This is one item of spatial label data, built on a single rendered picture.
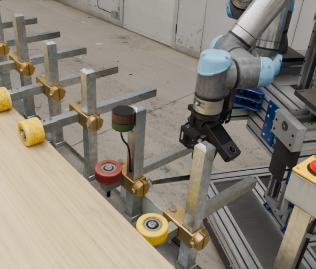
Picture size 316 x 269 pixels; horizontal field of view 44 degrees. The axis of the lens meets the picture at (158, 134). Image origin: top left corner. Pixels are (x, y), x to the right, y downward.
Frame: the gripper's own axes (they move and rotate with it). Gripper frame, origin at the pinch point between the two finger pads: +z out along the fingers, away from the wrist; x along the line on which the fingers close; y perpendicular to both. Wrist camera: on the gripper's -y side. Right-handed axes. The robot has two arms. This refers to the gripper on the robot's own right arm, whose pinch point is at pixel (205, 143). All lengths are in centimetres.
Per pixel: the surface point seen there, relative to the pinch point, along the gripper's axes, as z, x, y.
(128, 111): -28.6, -5.4, -39.7
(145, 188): -2.2, -8.5, -34.9
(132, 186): -3.1, -6.2, -38.1
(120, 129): -24.6, -6.1, -42.5
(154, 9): 47, 273, 206
